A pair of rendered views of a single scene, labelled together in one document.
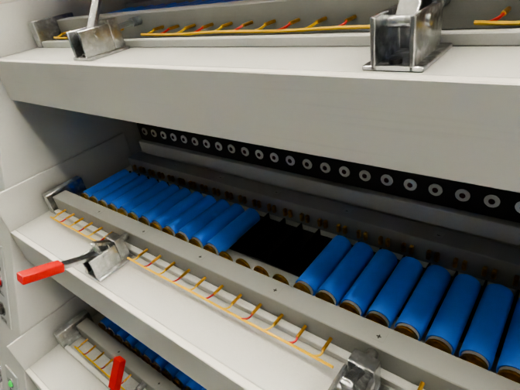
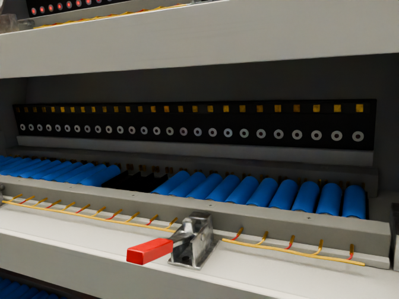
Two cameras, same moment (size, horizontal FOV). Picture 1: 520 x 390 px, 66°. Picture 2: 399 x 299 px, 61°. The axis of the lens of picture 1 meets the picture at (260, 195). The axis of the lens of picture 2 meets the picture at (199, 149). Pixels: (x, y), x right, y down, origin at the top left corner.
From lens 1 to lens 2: 0.13 m
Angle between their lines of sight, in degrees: 22
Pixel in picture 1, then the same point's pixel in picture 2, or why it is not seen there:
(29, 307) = not seen: outside the picture
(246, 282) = (110, 194)
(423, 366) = (241, 213)
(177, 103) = (62, 51)
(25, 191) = not seen: outside the picture
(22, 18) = not seen: outside the picture
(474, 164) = (251, 47)
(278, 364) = (136, 241)
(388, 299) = (217, 192)
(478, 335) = (276, 199)
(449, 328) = (257, 199)
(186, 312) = (56, 226)
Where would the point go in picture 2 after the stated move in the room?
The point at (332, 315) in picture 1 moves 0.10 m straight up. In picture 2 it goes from (177, 200) to (184, 92)
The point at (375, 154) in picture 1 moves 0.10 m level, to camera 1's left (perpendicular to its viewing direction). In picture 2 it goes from (197, 56) to (62, 37)
